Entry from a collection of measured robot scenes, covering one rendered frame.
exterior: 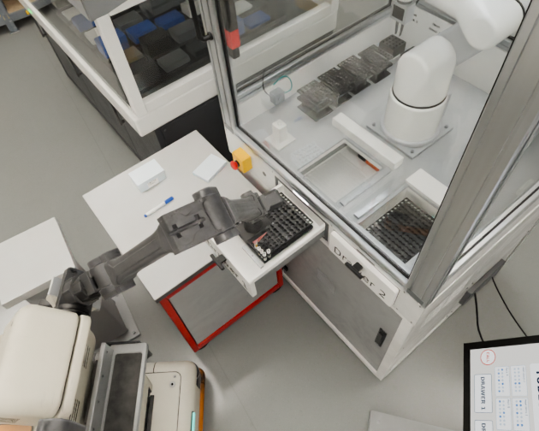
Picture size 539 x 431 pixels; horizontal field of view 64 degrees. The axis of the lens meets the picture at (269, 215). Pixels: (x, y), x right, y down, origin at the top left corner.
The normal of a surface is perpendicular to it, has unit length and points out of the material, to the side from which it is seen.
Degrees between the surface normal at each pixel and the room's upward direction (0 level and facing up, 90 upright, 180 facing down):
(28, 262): 0
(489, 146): 90
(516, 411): 50
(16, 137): 0
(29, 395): 42
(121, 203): 0
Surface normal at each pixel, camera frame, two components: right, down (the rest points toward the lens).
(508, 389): -0.79, -0.49
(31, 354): 0.62, -0.47
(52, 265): -0.07, -0.56
